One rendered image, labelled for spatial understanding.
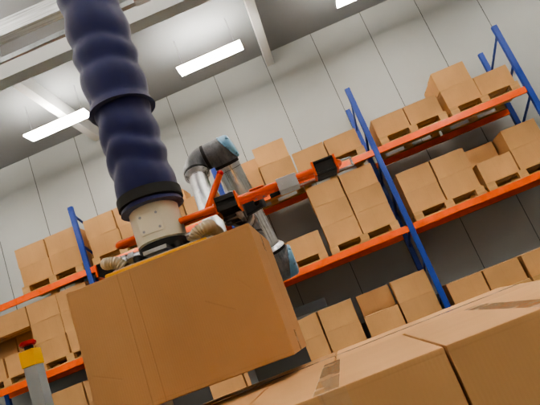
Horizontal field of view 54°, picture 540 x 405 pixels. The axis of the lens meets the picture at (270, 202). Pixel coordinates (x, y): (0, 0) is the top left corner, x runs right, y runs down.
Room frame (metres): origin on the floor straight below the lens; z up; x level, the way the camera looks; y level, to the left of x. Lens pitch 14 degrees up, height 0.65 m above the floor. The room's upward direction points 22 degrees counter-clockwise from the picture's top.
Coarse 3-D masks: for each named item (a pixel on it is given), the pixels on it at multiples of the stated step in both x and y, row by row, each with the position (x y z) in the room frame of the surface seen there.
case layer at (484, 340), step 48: (528, 288) 1.36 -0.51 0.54; (384, 336) 1.71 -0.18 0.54; (432, 336) 1.13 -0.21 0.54; (480, 336) 0.91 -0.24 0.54; (528, 336) 0.91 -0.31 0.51; (288, 384) 1.34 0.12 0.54; (336, 384) 0.97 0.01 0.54; (384, 384) 0.92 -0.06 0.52; (432, 384) 0.91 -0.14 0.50; (480, 384) 0.91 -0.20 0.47; (528, 384) 0.91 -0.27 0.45
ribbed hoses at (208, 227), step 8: (200, 224) 1.62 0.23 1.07; (208, 224) 1.62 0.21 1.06; (216, 224) 1.75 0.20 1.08; (192, 232) 1.61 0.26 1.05; (200, 232) 1.61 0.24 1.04; (208, 232) 1.70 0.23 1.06; (216, 232) 1.75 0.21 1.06; (192, 240) 1.62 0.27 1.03; (112, 256) 1.63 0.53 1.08; (120, 256) 1.72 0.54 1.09; (104, 264) 1.62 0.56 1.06; (112, 264) 1.62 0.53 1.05; (120, 264) 1.62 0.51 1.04
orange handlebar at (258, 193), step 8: (296, 176) 1.69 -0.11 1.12; (304, 176) 1.69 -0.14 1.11; (312, 176) 1.73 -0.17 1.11; (272, 184) 1.69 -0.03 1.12; (248, 192) 1.70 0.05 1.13; (256, 192) 1.69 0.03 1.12; (264, 192) 1.69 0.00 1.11; (272, 192) 1.74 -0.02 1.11; (240, 200) 1.70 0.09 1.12; (248, 200) 1.74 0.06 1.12; (256, 200) 1.75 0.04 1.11; (208, 208) 1.70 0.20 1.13; (184, 216) 1.70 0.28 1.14; (192, 216) 1.70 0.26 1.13; (200, 216) 1.71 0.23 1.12; (208, 216) 1.74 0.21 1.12; (184, 224) 1.74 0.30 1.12; (120, 240) 1.71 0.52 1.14; (128, 240) 1.71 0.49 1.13; (120, 248) 1.74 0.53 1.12
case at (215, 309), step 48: (240, 240) 1.53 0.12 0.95; (96, 288) 1.56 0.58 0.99; (144, 288) 1.55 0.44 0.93; (192, 288) 1.54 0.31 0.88; (240, 288) 1.53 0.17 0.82; (96, 336) 1.56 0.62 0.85; (144, 336) 1.55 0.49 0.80; (192, 336) 1.54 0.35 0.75; (240, 336) 1.54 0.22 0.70; (288, 336) 1.53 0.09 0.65; (96, 384) 1.56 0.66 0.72; (144, 384) 1.55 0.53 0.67; (192, 384) 1.55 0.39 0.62
